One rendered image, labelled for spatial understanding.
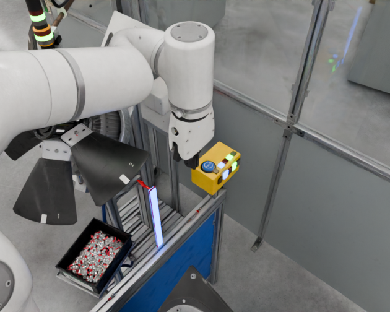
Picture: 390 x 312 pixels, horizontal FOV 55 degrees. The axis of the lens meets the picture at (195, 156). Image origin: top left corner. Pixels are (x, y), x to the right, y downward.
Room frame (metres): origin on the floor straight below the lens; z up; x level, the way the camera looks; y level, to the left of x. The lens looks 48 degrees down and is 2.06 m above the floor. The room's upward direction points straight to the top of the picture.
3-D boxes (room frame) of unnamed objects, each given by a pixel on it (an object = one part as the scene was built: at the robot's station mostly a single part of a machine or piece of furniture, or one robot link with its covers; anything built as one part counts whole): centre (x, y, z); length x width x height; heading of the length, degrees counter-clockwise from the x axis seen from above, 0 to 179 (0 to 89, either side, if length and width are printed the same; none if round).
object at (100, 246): (0.62, 0.35, 0.83); 0.19 x 0.14 x 0.03; 154
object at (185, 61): (0.56, 0.01, 1.68); 0.09 x 0.08 x 0.13; 49
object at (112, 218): (1.05, 0.43, 0.46); 0.09 x 0.05 x 0.91; 50
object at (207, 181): (0.87, -0.08, 1.02); 0.16 x 0.10 x 0.11; 140
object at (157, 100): (1.44, 0.16, 0.92); 0.17 x 0.16 x 0.11; 140
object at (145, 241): (1.12, 0.36, 0.04); 0.62 x 0.45 x 0.08; 140
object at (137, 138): (1.22, 0.28, 0.58); 0.09 x 0.05 x 1.15; 50
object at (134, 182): (1.13, 0.35, 0.56); 0.19 x 0.04 x 0.04; 140
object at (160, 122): (1.37, 0.12, 0.85); 0.36 x 0.24 x 0.03; 50
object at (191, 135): (0.56, 0.01, 1.54); 0.10 x 0.07 x 0.11; 141
